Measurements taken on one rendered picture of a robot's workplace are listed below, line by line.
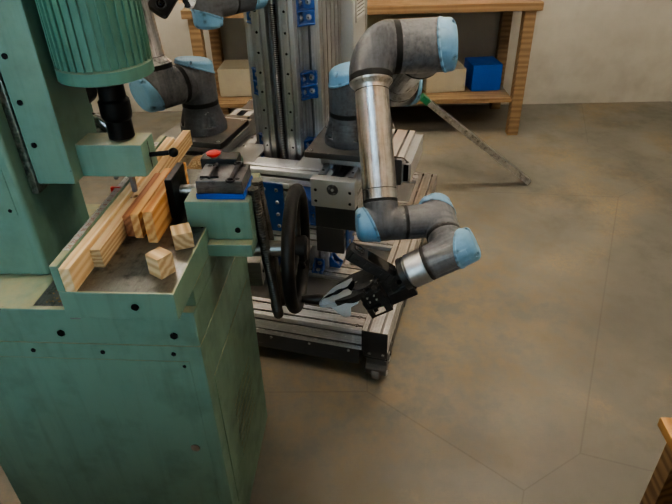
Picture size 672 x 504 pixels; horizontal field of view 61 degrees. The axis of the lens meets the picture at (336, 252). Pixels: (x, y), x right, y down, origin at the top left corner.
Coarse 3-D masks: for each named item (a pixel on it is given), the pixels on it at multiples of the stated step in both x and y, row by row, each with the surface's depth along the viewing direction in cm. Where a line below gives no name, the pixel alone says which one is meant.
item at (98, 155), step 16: (80, 144) 115; (96, 144) 114; (112, 144) 114; (128, 144) 114; (144, 144) 115; (80, 160) 116; (96, 160) 116; (112, 160) 116; (128, 160) 115; (144, 160) 116; (128, 176) 118; (144, 176) 117
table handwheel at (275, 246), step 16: (288, 192) 120; (304, 192) 130; (288, 208) 117; (304, 208) 136; (288, 224) 115; (304, 224) 139; (272, 240) 128; (288, 240) 114; (304, 240) 126; (288, 256) 114; (304, 256) 126; (288, 272) 115; (304, 272) 139; (288, 288) 117; (304, 288) 136; (288, 304) 120
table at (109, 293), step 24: (144, 240) 116; (168, 240) 115; (216, 240) 121; (240, 240) 121; (120, 264) 109; (144, 264) 108; (192, 264) 111; (96, 288) 102; (120, 288) 102; (144, 288) 102; (168, 288) 102; (192, 288) 111; (72, 312) 104; (96, 312) 104; (120, 312) 103; (144, 312) 103; (168, 312) 103
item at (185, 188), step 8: (176, 168) 122; (168, 176) 118; (176, 176) 120; (184, 176) 125; (168, 184) 117; (176, 184) 120; (184, 184) 123; (192, 184) 123; (168, 192) 118; (176, 192) 120; (184, 192) 122; (168, 200) 120; (176, 200) 120; (184, 200) 126; (176, 208) 121; (176, 216) 122
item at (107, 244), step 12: (180, 144) 148; (168, 156) 141; (180, 156) 148; (156, 168) 135; (144, 180) 130; (120, 216) 116; (108, 228) 112; (120, 228) 114; (108, 240) 109; (120, 240) 114; (96, 252) 106; (108, 252) 109; (96, 264) 108
